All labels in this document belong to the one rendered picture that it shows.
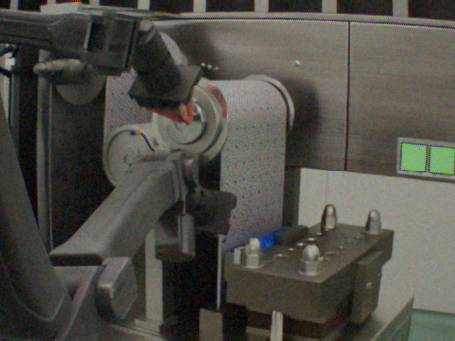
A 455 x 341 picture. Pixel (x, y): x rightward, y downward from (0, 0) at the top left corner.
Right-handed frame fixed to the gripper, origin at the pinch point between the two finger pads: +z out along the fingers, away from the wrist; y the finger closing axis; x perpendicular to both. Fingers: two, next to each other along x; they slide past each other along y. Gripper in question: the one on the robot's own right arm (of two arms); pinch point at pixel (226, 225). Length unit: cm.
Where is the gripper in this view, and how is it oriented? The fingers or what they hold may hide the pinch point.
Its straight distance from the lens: 119.4
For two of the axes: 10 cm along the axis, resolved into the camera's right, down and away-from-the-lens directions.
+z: 4.2, 3.4, 8.4
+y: 8.7, 1.0, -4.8
